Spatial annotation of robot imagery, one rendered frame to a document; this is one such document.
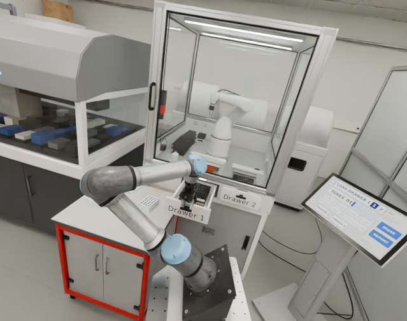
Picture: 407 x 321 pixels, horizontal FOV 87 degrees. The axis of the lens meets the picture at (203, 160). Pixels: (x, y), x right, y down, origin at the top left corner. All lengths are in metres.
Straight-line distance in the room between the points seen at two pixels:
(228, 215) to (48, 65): 1.55
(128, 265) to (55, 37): 1.45
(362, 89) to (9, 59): 4.67
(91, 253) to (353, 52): 4.57
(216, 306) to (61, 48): 1.58
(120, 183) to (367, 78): 4.49
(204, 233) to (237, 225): 0.30
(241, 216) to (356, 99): 3.57
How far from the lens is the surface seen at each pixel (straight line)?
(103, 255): 1.54
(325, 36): 1.44
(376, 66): 4.84
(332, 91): 4.68
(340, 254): 1.72
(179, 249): 0.92
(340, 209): 1.59
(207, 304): 1.01
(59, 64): 1.64
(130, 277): 1.56
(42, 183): 2.21
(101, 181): 0.81
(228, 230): 1.84
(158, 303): 1.12
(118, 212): 0.95
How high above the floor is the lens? 1.72
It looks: 24 degrees down
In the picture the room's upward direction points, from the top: 11 degrees clockwise
